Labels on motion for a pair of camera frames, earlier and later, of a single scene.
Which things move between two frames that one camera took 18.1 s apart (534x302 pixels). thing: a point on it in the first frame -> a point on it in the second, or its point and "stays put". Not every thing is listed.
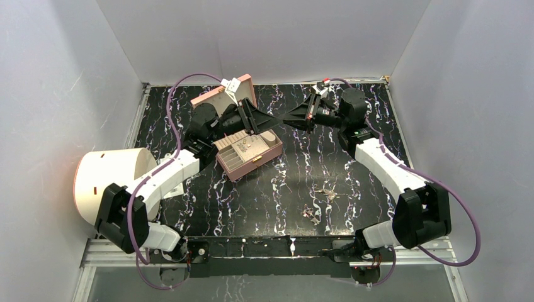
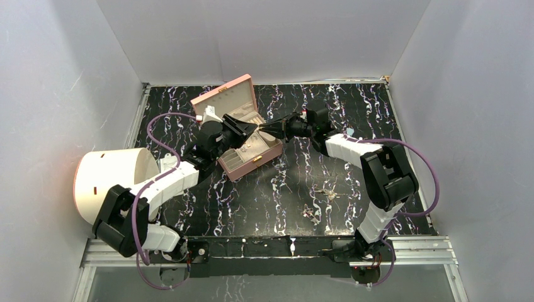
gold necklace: [330, 194] stays put
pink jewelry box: [240, 152] stays put
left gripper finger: [254, 119] -> [235, 131]
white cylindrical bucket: [96, 170] stays put
